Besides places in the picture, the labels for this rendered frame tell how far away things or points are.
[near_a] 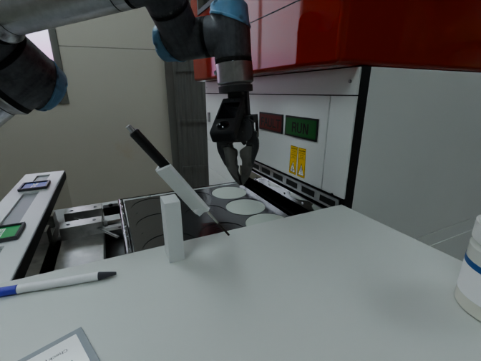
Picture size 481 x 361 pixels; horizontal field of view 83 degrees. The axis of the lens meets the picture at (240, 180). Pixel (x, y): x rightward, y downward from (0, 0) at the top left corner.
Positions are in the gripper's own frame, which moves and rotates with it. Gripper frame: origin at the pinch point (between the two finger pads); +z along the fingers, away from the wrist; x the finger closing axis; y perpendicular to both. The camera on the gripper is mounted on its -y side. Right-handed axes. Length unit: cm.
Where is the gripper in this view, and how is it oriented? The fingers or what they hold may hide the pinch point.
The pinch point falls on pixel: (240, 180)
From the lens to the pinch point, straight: 60.0
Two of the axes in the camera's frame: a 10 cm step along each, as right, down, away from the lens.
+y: 2.2, -2.8, 9.3
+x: -9.7, 0.1, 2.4
